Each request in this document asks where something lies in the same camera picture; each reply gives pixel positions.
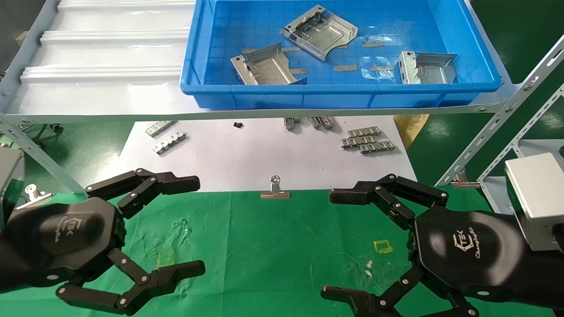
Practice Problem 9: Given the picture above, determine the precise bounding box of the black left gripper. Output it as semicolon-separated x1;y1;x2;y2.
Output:
0;168;206;316

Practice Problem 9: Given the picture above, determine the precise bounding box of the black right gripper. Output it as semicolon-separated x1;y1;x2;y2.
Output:
321;174;564;317

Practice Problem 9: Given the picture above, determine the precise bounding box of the stamped sheet metal bracket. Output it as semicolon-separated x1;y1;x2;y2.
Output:
230;42;308;86
283;4;358;62

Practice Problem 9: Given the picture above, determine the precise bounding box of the green table cloth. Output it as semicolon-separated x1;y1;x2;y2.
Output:
0;187;556;317

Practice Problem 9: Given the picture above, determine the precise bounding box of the white paper sheet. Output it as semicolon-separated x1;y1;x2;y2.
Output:
112;115;419;192

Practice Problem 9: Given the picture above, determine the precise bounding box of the large blue plastic bin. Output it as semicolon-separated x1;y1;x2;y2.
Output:
180;0;504;110

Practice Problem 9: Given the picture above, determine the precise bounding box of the white ribbed plastic sheet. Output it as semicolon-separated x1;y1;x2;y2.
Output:
8;0;197;116

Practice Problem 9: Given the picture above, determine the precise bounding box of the clear plastic film patch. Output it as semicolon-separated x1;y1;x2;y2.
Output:
359;56;396;81

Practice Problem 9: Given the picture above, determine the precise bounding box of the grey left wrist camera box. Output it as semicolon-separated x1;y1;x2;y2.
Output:
0;147;26;232

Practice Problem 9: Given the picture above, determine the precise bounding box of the upright-walled sheet metal bracket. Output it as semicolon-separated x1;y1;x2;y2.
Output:
399;51;459;85

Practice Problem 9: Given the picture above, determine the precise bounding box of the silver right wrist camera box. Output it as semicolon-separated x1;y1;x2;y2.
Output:
505;153;564;251

